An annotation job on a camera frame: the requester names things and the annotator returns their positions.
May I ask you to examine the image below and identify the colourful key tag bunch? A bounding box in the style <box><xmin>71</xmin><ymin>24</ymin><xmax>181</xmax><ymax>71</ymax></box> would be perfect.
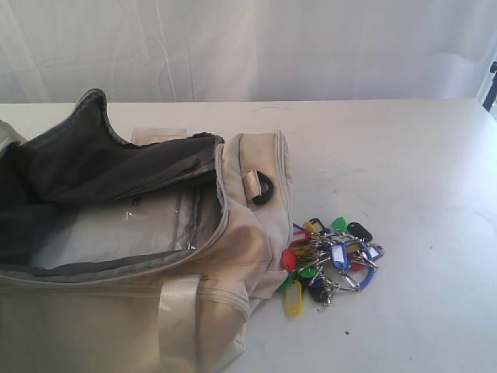
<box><xmin>276</xmin><ymin>216</ymin><xmax>384</xmax><ymax>318</ymax></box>

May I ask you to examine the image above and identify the beige duffel bag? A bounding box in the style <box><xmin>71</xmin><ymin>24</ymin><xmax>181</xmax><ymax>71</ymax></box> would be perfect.
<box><xmin>1</xmin><ymin>89</ymin><xmax>293</xmax><ymax>372</ymax></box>

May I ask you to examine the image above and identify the dark object at right edge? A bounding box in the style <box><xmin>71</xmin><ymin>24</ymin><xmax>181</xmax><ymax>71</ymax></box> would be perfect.
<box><xmin>482</xmin><ymin>61</ymin><xmax>497</xmax><ymax>112</ymax></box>

